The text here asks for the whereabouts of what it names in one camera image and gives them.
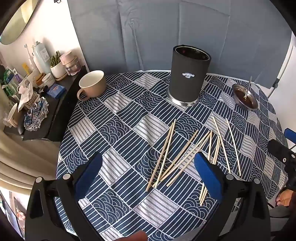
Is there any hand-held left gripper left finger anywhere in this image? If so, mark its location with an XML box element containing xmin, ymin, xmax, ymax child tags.
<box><xmin>25</xmin><ymin>153</ymin><xmax>103</xmax><ymax>241</ymax></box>

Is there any bunch of wooden chopsticks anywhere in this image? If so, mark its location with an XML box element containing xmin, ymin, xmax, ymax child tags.
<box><xmin>146</xmin><ymin>116</ymin><xmax>242</xmax><ymax>207</ymax></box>

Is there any white electric toothbrush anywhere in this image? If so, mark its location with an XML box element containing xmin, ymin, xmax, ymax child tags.
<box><xmin>24</xmin><ymin>44</ymin><xmax>35</xmax><ymax>72</ymax></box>

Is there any blue white patterned tablecloth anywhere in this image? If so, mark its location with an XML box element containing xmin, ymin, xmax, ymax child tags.
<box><xmin>56</xmin><ymin>71</ymin><xmax>288</xmax><ymax>241</ymax></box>

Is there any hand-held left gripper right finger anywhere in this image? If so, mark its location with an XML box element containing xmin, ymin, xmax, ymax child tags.
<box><xmin>194</xmin><ymin>153</ymin><xmax>271</xmax><ymax>241</ymax></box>

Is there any small metal sauce bowl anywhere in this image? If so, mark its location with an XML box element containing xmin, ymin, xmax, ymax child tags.
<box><xmin>232</xmin><ymin>83</ymin><xmax>258</xmax><ymax>109</ymax></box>

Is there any person's right hand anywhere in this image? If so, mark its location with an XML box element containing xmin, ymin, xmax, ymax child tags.
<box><xmin>276</xmin><ymin>188</ymin><xmax>293</xmax><ymax>207</ymax></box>

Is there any person's grey clothed leg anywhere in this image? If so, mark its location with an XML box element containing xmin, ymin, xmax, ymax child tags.
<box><xmin>268</xmin><ymin>207</ymin><xmax>295</xmax><ymax>232</ymax></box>

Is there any beige curtain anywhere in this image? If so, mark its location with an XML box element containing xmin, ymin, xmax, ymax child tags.
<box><xmin>0</xmin><ymin>130</ymin><xmax>63</xmax><ymax>186</ymax></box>

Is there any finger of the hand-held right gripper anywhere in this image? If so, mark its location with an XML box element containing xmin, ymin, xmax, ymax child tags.
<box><xmin>284</xmin><ymin>128</ymin><xmax>296</xmax><ymax>144</ymax></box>
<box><xmin>267</xmin><ymin>139</ymin><xmax>296</xmax><ymax>163</ymax></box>

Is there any beige ceramic mug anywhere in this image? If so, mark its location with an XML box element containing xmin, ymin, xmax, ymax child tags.
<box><xmin>77</xmin><ymin>70</ymin><xmax>107</xmax><ymax>101</ymax></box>

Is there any crumpled white paper packet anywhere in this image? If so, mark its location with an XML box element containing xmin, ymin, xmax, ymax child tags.
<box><xmin>17</xmin><ymin>81</ymin><xmax>35</xmax><ymax>112</ymax></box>

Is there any small blue box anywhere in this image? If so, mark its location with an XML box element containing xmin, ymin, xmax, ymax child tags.
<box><xmin>46</xmin><ymin>83</ymin><xmax>66</xmax><ymax>100</ymax></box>

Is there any crystal glass ashtray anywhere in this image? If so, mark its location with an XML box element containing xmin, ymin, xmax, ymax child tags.
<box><xmin>24</xmin><ymin>97</ymin><xmax>49</xmax><ymax>132</ymax></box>

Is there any potted succulent in white pot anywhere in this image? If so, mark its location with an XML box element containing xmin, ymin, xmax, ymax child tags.
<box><xmin>50</xmin><ymin>51</ymin><xmax>68</xmax><ymax>80</ymax></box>

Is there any grey backdrop cloth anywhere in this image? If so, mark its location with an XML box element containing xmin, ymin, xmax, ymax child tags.
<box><xmin>67</xmin><ymin>0</ymin><xmax>292</xmax><ymax>80</ymax></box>

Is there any white pump bottle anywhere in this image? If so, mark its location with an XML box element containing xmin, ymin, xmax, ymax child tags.
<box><xmin>33</xmin><ymin>41</ymin><xmax>51</xmax><ymax>75</ymax></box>

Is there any green carton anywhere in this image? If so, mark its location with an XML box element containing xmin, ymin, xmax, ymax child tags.
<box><xmin>3</xmin><ymin>67</ymin><xmax>20</xmax><ymax>95</ymax></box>

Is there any black cylindrical chopstick holder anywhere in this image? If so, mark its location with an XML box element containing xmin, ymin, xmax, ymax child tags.
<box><xmin>166</xmin><ymin>45</ymin><xmax>211</xmax><ymax>107</ymax></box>

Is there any white round tin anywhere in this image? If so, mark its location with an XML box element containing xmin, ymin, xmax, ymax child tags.
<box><xmin>42</xmin><ymin>73</ymin><xmax>55</xmax><ymax>87</ymax></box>

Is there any white cup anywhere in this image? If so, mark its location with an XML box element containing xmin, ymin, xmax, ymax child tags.
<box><xmin>6</xmin><ymin>103</ymin><xmax>20</xmax><ymax>128</ymax></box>

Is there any pink lidded jar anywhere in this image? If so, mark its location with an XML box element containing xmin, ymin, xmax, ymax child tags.
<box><xmin>60</xmin><ymin>50</ymin><xmax>75</xmax><ymax>66</ymax></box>

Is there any oval wall mirror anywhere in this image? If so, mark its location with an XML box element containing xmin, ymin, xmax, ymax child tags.
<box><xmin>0</xmin><ymin>0</ymin><xmax>38</xmax><ymax>44</ymax></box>

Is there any black side table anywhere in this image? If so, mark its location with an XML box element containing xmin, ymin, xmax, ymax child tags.
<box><xmin>3</xmin><ymin>66</ymin><xmax>89</xmax><ymax>142</ymax></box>

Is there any clear glass jar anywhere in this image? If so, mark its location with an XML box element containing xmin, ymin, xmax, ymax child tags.
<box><xmin>65</xmin><ymin>58</ymin><xmax>81</xmax><ymax>76</ymax></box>

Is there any metal spoon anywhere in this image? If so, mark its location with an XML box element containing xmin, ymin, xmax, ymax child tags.
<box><xmin>245</xmin><ymin>75</ymin><xmax>253</xmax><ymax>99</ymax></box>

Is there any white reflector board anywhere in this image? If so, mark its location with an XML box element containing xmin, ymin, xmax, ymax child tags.
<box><xmin>266</xmin><ymin>45</ymin><xmax>296</xmax><ymax>98</ymax></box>

